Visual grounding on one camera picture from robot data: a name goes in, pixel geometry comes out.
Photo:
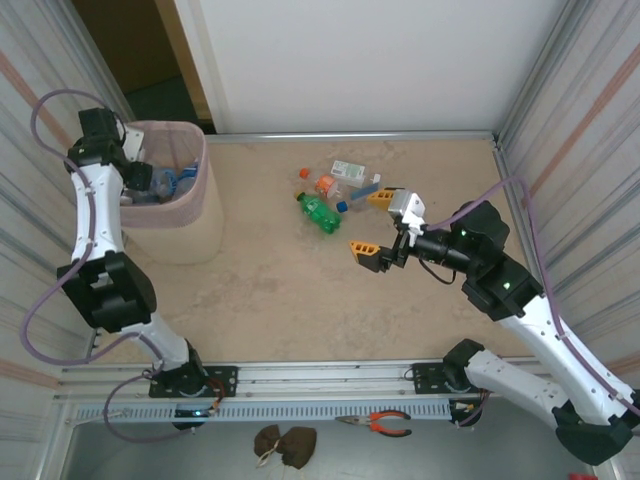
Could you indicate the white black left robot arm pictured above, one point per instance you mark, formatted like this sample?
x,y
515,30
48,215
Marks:
x,y
110,225

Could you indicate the aluminium table side rail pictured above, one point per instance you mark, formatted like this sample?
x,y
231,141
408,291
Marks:
x,y
502,165

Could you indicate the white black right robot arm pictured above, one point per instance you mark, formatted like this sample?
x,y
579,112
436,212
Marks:
x,y
540,340

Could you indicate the clear bottle orange label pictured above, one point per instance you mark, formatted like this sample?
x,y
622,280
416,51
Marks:
x,y
327,185

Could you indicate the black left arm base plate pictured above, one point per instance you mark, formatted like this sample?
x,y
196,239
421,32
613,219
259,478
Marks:
x,y
225,380

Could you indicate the white green carton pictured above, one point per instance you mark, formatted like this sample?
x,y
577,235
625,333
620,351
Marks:
x,y
347,169

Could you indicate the aluminium table front rail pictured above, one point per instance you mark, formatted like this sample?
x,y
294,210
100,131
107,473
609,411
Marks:
x,y
325,372

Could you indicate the translucent purple bin liner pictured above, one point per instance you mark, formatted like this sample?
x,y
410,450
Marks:
x,y
200,165

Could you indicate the wooden door frame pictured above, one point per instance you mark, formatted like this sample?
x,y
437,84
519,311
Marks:
x,y
181,50

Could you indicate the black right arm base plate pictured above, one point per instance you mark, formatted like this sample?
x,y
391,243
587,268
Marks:
x,y
425,382

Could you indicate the aluminium table back rail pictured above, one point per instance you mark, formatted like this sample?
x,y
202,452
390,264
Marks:
x,y
350,136

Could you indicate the beige slotted plastic bin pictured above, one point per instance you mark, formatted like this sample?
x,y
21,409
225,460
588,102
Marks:
x,y
200,235

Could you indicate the green soda bottle yellow cap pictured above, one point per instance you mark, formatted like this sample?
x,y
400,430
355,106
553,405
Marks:
x,y
320,212

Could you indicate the clear bottle plain blue label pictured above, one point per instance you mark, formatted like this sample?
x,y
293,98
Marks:
x,y
362,192

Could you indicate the black controller board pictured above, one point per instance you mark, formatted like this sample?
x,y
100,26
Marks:
x,y
195,413

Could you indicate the small red object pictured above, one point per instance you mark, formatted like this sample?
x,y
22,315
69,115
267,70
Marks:
x,y
581,476

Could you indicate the clear bottle dark blue label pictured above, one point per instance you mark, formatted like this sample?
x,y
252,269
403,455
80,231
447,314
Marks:
x,y
188,172

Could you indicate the aluminium frame post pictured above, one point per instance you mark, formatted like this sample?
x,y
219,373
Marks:
x,y
97,60
542,60

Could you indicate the crushed clear bottle pale label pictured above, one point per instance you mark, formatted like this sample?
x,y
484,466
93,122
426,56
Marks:
x,y
162,185

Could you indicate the brown cloth pouch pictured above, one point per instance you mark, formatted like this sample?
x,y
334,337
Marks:
x,y
267,440
300,445

